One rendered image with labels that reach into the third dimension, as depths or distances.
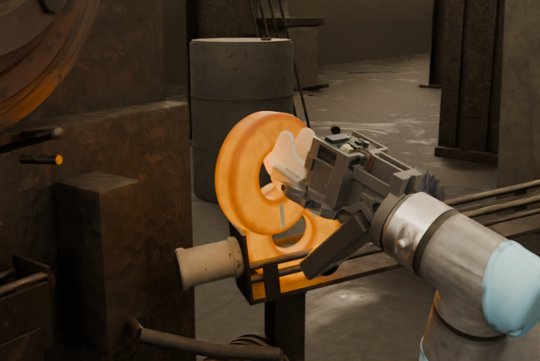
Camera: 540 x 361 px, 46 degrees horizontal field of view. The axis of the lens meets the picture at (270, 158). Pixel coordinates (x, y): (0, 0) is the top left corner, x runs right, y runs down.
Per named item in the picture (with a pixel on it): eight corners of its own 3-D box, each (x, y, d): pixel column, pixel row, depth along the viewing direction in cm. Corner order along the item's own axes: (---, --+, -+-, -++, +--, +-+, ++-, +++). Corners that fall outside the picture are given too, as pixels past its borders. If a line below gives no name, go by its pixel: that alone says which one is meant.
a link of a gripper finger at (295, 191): (292, 161, 76) (345, 194, 70) (289, 174, 76) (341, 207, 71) (263, 166, 73) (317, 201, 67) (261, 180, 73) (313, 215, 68)
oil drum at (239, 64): (170, 194, 365) (165, 38, 345) (235, 174, 412) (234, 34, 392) (251, 213, 331) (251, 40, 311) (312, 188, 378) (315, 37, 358)
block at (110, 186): (60, 338, 91) (47, 178, 86) (104, 317, 98) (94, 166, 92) (108, 362, 85) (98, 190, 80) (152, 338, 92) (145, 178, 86)
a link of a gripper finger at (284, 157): (272, 114, 77) (326, 145, 71) (262, 157, 79) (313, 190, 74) (253, 116, 75) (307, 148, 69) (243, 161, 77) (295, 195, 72)
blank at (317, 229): (276, 294, 98) (284, 304, 94) (214, 226, 92) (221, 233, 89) (350, 227, 99) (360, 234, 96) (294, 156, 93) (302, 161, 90)
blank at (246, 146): (206, 124, 73) (224, 126, 70) (297, 99, 83) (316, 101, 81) (219, 248, 77) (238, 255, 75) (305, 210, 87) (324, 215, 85)
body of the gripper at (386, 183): (351, 127, 73) (436, 172, 66) (333, 192, 77) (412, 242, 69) (306, 134, 68) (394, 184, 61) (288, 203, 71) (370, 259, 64)
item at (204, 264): (176, 281, 93) (170, 243, 91) (235, 267, 96) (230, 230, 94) (185, 297, 87) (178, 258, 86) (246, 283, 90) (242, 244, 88)
